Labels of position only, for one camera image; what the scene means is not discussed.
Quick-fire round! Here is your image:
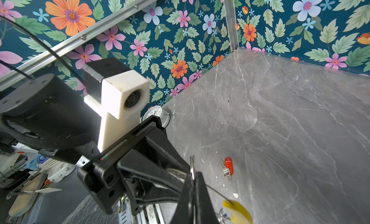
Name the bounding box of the left camera cable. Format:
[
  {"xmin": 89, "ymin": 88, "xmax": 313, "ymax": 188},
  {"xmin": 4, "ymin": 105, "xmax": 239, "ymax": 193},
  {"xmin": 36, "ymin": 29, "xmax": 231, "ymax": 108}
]
[{"xmin": 0, "ymin": 15, "xmax": 86, "ymax": 83}]

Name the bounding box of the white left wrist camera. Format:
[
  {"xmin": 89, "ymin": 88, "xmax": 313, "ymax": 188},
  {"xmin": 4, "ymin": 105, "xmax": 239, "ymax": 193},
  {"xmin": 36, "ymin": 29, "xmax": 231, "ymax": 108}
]
[{"xmin": 82, "ymin": 58, "xmax": 150, "ymax": 152}]

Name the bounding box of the white analog alarm clock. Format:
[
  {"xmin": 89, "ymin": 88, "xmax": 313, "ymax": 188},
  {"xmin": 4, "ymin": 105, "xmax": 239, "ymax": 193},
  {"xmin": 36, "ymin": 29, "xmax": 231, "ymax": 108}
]
[{"xmin": 142, "ymin": 106, "xmax": 171, "ymax": 128}]

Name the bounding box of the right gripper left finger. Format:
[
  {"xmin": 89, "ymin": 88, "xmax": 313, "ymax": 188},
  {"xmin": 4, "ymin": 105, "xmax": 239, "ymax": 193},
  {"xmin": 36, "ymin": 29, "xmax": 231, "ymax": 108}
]
[{"xmin": 170, "ymin": 174, "xmax": 195, "ymax": 224}]

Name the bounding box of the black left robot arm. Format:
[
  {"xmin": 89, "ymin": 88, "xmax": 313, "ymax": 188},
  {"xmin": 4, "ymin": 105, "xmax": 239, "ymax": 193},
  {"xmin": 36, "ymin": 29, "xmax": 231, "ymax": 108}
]
[{"xmin": 1, "ymin": 74, "xmax": 190, "ymax": 212}]

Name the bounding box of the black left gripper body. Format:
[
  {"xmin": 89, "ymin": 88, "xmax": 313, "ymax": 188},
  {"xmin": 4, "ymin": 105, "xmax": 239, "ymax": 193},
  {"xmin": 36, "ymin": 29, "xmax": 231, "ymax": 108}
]
[{"xmin": 78, "ymin": 116, "xmax": 190, "ymax": 214}]

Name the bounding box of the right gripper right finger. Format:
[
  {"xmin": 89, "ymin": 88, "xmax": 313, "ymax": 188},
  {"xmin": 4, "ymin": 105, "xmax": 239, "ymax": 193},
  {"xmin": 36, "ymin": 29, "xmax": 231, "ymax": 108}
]
[{"xmin": 195, "ymin": 172, "xmax": 219, "ymax": 224}]

